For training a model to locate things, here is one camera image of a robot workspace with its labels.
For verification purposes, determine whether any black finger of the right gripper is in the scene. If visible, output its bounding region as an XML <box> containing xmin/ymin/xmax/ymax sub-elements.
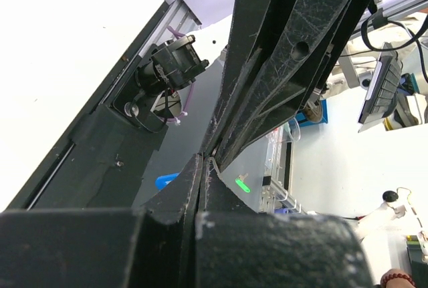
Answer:
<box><xmin>201</xmin><ymin>0</ymin><xmax>296</xmax><ymax>154</ymax></box>
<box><xmin>213</xmin><ymin>0</ymin><xmax>358</xmax><ymax>170</ymax></box>

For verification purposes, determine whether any green key tag outside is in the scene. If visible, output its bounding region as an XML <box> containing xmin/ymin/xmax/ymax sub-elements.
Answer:
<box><xmin>235</xmin><ymin>174</ymin><xmax>251</xmax><ymax>193</ymax></box>

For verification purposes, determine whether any blue key tag with keys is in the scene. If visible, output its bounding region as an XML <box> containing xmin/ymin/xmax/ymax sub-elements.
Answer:
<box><xmin>155</xmin><ymin>147</ymin><xmax>221</xmax><ymax>191</ymax></box>

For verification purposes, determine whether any black keyboard device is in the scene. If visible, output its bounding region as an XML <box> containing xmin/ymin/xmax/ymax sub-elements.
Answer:
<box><xmin>358</xmin><ymin>51</ymin><xmax>402</xmax><ymax>133</ymax></box>

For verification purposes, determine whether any clear plastic storage box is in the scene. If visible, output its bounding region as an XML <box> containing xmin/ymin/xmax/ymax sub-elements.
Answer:
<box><xmin>259</xmin><ymin>119</ymin><xmax>302</xmax><ymax>214</ymax></box>

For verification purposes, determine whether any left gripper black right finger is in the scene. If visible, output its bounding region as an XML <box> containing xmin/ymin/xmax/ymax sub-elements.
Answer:
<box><xmin>195</xmin><ymin>158</ymin><xmax>372</xmax><ymax>287</ymax></box>

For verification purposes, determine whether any aluminium frame rail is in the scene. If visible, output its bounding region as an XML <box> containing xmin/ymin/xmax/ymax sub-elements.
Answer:
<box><xmin>138</xmin><ymin>0</ymin><xmax>201</xmax><ymax>57</ymax></box>

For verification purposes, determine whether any person red bead bracelet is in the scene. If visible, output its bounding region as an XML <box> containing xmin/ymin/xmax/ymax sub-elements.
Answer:
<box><xmin>380</xmin><ymin>267</ymin><xmax>417</xmax><ymax>288</ymax></box>

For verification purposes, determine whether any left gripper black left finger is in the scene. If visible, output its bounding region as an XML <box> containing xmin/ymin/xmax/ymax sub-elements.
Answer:
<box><xmin>1</xmin><ymin>154</ymin><xmax>203</xmax><ymax>287</ymax></box>

